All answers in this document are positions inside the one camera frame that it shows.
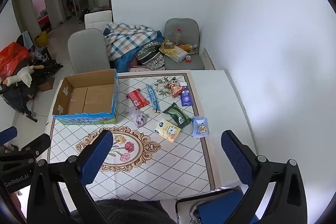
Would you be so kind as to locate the small brown cardboard box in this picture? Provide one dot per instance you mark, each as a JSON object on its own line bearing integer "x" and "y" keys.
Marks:
{"x": 47, "y": 83}

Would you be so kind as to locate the red snack packet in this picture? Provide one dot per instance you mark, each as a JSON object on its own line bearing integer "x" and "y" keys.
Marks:
{"x": 137, "y": 99}

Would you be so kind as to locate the white stuffed goose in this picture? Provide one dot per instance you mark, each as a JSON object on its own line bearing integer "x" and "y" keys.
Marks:
{"x": 25, "y": 75}

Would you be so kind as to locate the white wrapped box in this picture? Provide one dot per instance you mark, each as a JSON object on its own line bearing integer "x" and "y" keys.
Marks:
{"x": 176, "y": 54}

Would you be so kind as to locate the clear plastic bottle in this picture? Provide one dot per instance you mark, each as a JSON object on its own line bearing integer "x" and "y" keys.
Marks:
{"x": 178, "y": 37}

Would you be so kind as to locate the grey chair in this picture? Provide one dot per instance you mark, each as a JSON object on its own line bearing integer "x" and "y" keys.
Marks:
{"x": 86, "y": 53}
{"x": 183, "y": 26}

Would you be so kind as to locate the blue quilt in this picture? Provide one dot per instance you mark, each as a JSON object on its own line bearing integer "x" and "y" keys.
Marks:
{"x": 123, "y": 62}

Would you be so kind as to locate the red plastic bag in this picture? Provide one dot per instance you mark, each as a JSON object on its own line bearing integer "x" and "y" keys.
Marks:
{"x": 11, "y": 56}

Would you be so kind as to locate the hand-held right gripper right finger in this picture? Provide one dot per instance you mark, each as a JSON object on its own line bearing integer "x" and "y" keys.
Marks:
{"x": 236, "y": 155}

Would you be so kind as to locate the black white patterned cushion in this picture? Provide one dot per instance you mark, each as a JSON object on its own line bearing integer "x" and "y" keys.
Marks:
{"x": 151, "y": 56}

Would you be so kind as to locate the light blue star packet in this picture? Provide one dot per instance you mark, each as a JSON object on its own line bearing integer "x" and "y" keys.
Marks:
{"x": 200, "y": 128}

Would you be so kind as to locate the pink cloth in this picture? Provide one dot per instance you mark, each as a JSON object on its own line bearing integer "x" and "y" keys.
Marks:
{"x": 147, "y": 69}

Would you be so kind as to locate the purple clear plastic bag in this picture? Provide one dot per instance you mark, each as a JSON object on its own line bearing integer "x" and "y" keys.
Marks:
{"x": 139, "y": 117}

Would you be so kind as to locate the long light blue packet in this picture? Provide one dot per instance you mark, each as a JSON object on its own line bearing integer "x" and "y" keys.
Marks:
{"x": 153, "y": 99}

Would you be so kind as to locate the dark blue tissue packet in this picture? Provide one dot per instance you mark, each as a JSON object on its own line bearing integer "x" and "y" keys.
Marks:
{"x": 185, "y": 99}

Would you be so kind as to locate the person's dark clothing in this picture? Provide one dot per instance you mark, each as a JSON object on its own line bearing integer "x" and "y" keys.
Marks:
{"x": 131, "y": 213}

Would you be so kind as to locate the green snack packet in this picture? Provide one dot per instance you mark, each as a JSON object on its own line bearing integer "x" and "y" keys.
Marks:
{"x": 177, "y": 115}

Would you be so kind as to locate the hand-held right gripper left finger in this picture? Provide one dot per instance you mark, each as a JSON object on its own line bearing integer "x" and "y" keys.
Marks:
{"x": 97, "y": 153}

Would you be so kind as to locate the white chair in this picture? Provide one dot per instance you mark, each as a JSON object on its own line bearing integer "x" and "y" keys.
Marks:
{"x": 98, "y": 18}

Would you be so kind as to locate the yellow bucket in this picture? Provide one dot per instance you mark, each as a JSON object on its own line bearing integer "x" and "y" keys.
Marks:
{"x": 41, "y": 39}

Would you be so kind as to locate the tape roll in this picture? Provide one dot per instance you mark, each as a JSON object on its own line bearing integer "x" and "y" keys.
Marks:
{"x": 169, "y": 45}

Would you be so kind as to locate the floral printed tablecloth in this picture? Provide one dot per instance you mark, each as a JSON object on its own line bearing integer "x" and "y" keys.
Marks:
{"x": 170, "y": 161}

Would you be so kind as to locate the orange snack packet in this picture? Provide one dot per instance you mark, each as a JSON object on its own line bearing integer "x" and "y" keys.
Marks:
{"x": 175, "y": 88}

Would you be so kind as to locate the plaid blanket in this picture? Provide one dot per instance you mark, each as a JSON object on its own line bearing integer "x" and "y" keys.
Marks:
{"x": 128, "y": 40}

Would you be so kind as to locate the yellow tissue packet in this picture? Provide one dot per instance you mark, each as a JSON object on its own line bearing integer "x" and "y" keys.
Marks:
{"x": 168, "y": 130}

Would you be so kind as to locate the black stroller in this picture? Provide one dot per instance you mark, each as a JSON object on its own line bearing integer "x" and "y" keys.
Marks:
{"x": 15, "y": 98}

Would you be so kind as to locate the white flat panel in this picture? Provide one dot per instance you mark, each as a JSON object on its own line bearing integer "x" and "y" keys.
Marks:
{"x": 208, "y": 58}

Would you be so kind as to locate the small red box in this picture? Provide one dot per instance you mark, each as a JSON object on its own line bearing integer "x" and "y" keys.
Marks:
{"x": 188, "y": 58}

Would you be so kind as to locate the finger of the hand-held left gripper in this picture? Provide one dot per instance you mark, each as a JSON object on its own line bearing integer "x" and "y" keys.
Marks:
{"x": 36, "y": 145}
{"x": 8, "y": 134}

